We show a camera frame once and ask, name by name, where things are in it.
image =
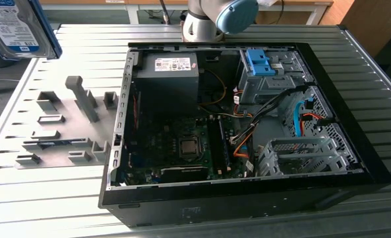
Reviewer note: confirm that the hard disk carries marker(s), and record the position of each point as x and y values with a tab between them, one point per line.
9	24

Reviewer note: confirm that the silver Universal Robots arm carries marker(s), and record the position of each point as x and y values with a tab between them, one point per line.
200	27

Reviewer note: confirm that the metal disk bay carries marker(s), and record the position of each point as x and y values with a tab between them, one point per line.
313	155

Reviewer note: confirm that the CPU socket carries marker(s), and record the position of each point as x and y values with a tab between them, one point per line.
188	136

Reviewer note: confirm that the green motherboard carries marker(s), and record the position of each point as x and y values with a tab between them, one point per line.
205	153

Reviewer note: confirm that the grey power supply unit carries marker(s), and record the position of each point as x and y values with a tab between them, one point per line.
168	72

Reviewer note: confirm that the black graphics card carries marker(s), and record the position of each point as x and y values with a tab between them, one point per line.
184	172

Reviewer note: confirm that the grey optical drive cage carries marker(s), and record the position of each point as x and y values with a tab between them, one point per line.
270	86

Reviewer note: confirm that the blue plastic drive latch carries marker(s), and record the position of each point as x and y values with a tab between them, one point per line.
258	62

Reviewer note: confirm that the black PC case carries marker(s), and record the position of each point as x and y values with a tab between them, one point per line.
214	198

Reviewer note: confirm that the grey parts rack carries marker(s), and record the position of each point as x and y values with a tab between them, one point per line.
69	129

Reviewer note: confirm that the spare RAM stick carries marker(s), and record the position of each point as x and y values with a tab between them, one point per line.
54	143

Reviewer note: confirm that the short white-framed wooden desk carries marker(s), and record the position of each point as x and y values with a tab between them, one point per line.
314	17

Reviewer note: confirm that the long white-framed wooden desk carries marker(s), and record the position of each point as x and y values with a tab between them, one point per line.
82	6

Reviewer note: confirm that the brown wooden cabinet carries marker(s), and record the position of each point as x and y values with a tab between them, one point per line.
373	24

